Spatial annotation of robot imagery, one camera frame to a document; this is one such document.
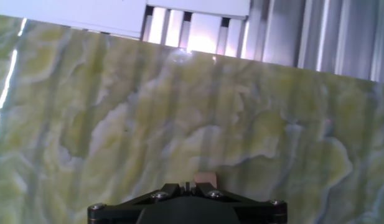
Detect printed paper sheet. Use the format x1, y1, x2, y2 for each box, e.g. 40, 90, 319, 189
146, 0, 251, 20
0, 0, 148, 40

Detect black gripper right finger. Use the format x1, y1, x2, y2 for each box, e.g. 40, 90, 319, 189
190, 182, 288, 224

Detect green marble pattern mat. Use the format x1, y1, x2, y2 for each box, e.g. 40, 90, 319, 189
0, 14, 384, 224

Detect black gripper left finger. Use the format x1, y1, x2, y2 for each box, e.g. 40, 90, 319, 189
87, 182, 187, 224

